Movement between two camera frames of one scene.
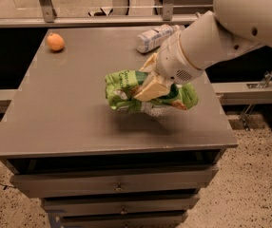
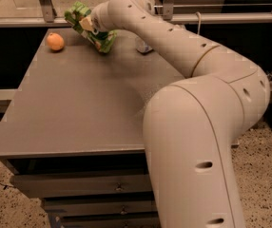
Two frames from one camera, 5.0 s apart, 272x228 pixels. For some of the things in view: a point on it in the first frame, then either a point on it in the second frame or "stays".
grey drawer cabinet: (96, 166) stays
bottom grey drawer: (122, 220) stays
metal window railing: (46, 14) stays
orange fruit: (55, 41) stays
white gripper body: (173, 63) -> (95, 19)
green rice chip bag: (121, 87) -> (103, 41)
